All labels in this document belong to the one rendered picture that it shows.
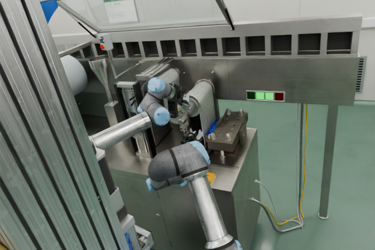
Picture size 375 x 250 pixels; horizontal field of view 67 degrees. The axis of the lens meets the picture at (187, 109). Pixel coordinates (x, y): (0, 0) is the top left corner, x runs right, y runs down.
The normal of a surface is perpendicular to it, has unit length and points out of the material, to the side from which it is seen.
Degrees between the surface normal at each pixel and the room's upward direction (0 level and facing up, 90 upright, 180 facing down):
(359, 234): 0
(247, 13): 90
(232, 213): 90
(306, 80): 90
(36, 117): 90
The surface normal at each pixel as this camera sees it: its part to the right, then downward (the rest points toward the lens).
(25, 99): 0.83, 0.14
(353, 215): -0.15, -0.88
